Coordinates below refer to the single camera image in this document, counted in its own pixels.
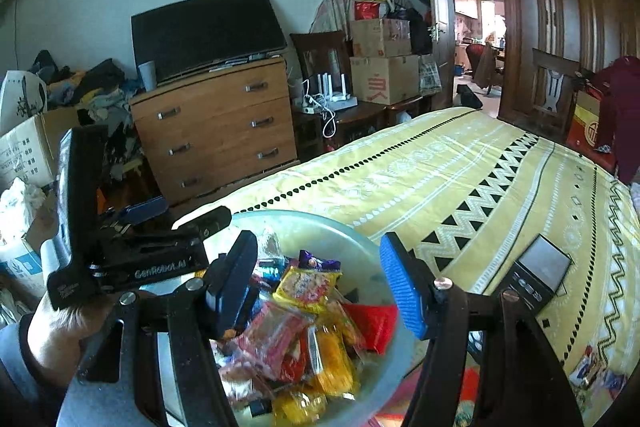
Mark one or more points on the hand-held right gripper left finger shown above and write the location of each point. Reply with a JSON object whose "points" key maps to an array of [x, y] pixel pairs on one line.
{"points": [[235, 287]]}

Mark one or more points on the red bag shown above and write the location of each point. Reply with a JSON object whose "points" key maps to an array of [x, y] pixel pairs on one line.
{"points": [[367, 9]]}

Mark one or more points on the red pastry packet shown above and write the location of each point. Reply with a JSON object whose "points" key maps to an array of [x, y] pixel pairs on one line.
{"points": [[272, 337]]}

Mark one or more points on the red snack packet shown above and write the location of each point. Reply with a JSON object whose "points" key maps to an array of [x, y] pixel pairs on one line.
{"points": [[375, 327]]}

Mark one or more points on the cloth-covered round board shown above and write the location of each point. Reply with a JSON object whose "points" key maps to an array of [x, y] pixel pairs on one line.
{"points": [[330, 9]]}

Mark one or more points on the large brown cardboard box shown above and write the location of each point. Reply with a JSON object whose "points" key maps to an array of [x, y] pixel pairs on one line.
{"points": [[385, 79]]}

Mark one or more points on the small cardboard box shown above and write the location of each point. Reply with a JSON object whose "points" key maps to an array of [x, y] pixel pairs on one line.
{"points": [[380, 37]]}

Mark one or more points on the printed bag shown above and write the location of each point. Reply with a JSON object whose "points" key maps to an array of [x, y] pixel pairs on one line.
{"points": [[430, 74]]}

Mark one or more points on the white router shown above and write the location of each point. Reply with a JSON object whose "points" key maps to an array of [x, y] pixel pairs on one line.
{"points": [[340, 99]]}

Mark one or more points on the dark wooden side table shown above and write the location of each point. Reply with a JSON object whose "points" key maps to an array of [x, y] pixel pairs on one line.
{"points": [[360, 117]]}

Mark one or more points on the purple snack packet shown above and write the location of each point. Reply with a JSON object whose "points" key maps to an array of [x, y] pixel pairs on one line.
{"points": [[315, 261]]}

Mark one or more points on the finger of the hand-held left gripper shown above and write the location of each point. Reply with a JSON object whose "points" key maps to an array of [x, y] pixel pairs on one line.
{"points": [[210, 222], [145, 209]]}

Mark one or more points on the white crumpled plastic bag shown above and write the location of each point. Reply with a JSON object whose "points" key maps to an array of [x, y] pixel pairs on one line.
{"points": [[20, 207]]}

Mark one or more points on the grey cup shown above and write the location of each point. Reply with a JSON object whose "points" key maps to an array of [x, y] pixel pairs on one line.
{"points": [[147, 77]]}

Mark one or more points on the person's left forearm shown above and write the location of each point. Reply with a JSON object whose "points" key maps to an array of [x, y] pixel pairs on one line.
{"points": [[20, 382]]}

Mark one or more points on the red gift box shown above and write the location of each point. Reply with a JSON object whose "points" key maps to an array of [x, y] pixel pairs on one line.
{"points": [[590, 127]]}

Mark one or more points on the black television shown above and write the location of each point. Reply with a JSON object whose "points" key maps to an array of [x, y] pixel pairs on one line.
{"points": [[205, 32]]}

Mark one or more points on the dark wooden chair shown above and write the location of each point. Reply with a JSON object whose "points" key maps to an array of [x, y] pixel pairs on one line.
{"points": [[320, 52]]}

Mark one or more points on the colourful snack packet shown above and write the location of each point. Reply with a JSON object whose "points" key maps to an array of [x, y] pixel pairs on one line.
{"points": [[595, 369]]}

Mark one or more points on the black bag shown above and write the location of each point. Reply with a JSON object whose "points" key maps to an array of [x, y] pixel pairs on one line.
{"points": [[417, 29]]}

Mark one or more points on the white cardboard box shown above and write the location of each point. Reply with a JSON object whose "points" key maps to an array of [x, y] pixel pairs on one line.
{"points": [[25, 152]]}

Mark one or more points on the white power strip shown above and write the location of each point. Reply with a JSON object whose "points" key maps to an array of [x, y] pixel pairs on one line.
{"points": [[310, 109]]}

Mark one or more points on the person's left hand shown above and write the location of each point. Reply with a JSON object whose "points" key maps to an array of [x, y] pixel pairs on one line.
{"points": [[60, 332]]}

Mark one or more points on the maroon clothes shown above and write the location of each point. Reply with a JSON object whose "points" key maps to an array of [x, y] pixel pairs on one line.
{"points": [[625, 107]]}

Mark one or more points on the glass bowl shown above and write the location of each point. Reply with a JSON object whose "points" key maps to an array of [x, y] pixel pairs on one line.
{"points": [[320, 232]]}

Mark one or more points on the yellow patterned bedspread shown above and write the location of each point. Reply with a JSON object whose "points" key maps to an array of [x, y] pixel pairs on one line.
{"points": [[475, 187]]}

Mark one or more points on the pile of clothes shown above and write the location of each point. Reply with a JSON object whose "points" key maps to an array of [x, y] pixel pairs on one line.
{"points": [[100, 92]]}

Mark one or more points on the wooden dresser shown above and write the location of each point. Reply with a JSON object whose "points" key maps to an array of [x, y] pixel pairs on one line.
{"points": [[215, 132]]}

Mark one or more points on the yellow candy packet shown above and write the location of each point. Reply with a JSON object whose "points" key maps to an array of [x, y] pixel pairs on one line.
{"points": [[300, 407]]}

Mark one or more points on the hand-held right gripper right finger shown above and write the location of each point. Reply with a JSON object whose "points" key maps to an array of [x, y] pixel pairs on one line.
{"points": [[402, 287]]}

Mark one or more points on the white paper bag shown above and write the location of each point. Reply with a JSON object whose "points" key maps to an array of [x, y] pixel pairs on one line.
{"points": [[20, 97]]}

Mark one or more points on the black product box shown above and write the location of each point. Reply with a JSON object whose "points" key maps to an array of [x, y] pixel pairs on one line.
{"points": [[542, 264]]}

